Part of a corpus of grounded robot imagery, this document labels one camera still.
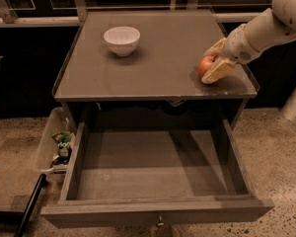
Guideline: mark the white ceramic bowl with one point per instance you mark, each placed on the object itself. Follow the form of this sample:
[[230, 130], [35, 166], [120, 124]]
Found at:
[[122, 41]]

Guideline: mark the open grey top drawer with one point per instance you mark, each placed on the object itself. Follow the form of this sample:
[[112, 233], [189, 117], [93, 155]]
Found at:
[[130, 177]]

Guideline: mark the clear plastic bin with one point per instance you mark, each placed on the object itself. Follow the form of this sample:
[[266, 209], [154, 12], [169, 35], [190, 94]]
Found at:
[[56, 122]]

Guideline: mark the grey cabinet with top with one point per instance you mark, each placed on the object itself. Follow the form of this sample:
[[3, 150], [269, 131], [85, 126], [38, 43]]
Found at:
[[162, 67]]

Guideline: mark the green snack bag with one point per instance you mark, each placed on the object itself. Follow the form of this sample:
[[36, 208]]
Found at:
[[64, 141]]

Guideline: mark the black pole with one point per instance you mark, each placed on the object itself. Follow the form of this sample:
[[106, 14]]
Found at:
[[41, 182]]

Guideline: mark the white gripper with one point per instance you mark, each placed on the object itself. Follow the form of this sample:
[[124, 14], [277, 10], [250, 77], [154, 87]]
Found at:
[[239, 47]]

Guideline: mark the red apple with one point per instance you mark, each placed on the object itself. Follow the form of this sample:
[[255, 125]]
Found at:
[[205, 64]]

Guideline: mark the metal drawer handle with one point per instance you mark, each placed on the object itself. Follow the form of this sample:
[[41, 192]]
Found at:
[[160, 222]]

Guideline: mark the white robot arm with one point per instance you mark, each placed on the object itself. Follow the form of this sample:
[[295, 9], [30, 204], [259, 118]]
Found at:
[[274, 26]]

